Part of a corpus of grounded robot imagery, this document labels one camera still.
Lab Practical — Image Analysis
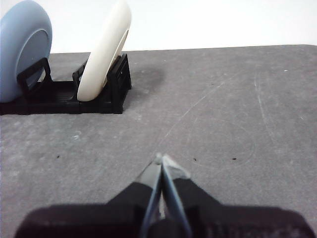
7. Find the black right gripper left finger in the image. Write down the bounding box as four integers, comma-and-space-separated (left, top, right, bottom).
13, 153, 163, 238

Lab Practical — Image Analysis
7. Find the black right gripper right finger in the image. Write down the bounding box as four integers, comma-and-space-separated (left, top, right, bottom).
148, 154, 315, 238

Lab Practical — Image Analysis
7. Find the black plate rack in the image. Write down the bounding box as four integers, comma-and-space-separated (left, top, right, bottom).
0, 53, 133, 116

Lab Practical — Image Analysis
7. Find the beige plate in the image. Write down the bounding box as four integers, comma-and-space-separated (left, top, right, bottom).
77, 0, 132, 102

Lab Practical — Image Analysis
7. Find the blue plate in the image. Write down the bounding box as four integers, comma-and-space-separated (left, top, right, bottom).
0, 0, 53, 104

